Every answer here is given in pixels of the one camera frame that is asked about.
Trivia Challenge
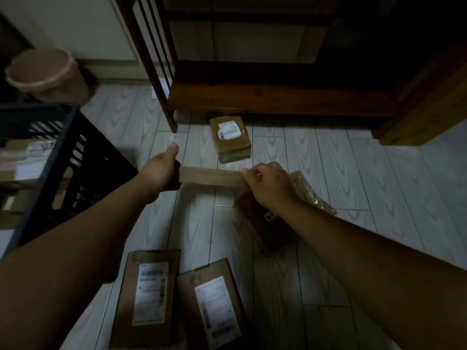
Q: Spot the person's left hand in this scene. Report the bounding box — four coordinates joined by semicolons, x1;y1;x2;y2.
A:
138;143;182;205

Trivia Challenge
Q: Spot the person's right hand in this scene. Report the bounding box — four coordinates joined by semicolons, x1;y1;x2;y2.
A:
242;162;299;216

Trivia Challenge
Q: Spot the person's right forearm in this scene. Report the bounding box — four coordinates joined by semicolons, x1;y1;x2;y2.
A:
275;193;467;350

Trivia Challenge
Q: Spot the brown wooden cabinet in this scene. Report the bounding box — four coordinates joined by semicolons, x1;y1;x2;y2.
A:
371;42;467;147

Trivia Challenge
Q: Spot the person's left forearm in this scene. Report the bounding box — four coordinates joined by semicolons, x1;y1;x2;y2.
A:
0;176;162;350

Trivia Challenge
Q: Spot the labelled cardboard parcel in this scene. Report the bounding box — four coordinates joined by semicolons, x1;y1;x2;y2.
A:
0;139;57;183

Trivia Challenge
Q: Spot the white cabinet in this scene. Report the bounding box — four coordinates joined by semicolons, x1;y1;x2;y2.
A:
0;0;150;81

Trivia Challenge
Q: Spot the dark wooden bench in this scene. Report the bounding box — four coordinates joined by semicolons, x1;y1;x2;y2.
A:
114;0;399;134

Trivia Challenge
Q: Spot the small taped cardboard parcel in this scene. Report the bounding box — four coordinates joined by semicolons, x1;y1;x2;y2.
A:
209;116;252;164

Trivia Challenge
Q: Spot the pink waste bin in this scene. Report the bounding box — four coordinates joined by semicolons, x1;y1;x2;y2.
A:
5;47;92;107

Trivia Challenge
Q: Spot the black plastic crate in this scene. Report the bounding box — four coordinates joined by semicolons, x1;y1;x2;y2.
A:
0;103;139;260

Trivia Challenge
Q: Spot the dark brown cardboard box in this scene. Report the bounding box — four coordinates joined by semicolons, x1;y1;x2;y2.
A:
233;170;338;254

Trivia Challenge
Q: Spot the cardboard box with white label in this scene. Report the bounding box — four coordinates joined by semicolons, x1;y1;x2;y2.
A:
177;258;252;350
109;249;182;350

